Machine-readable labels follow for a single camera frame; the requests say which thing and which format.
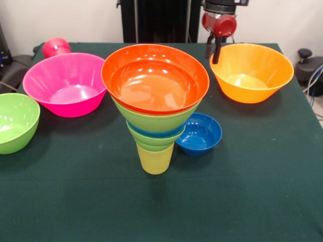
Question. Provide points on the dark blue plastic bowl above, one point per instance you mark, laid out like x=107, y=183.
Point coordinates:
x=199, y=141

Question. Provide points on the large green plastic bowl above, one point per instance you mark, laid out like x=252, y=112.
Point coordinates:
x=156, y=122
x=15, y=126

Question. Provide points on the dark green tablecloth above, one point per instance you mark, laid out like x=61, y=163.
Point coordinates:
x=101, y=201

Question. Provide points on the black computer tower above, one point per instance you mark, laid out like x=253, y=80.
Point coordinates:
x=3, y=50

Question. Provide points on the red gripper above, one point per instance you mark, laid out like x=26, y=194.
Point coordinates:
x=224, y=25

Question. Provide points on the red-orange plastic bowl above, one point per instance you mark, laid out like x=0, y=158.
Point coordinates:
x=156, y=83

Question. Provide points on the yellow plastic cup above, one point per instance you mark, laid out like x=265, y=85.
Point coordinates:
x=155, y=162

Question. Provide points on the light blue plastic bowl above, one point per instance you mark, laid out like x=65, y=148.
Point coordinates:
x=156, y=133

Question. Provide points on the large pink plastic bowl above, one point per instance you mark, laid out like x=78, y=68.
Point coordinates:
x=63, y=85

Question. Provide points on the red plastic cup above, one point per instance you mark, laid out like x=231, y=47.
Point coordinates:
x=55, y=48

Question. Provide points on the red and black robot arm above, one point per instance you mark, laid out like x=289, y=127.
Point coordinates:
x=219, y=6

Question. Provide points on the small green plastic bowl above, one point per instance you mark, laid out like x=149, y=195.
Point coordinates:
x=154, y=142

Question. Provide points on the large orange plastic bowl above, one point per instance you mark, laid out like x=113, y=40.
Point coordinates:
x=255, y=75

